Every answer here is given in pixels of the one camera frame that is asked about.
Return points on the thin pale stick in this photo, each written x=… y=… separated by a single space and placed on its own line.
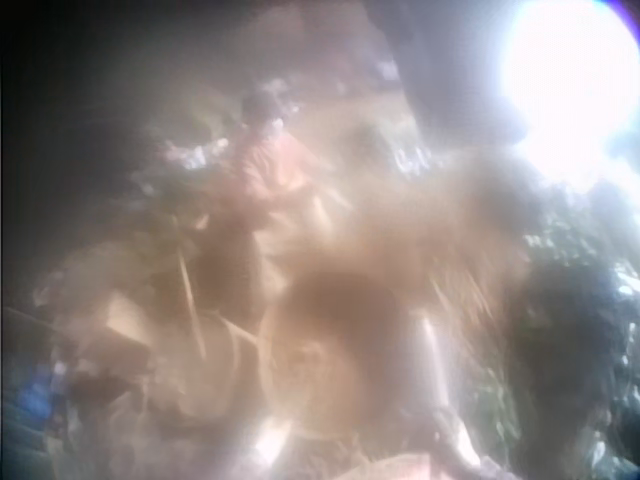
x=191 y=305

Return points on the green foliage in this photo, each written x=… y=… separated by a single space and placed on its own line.
x=575 y=310

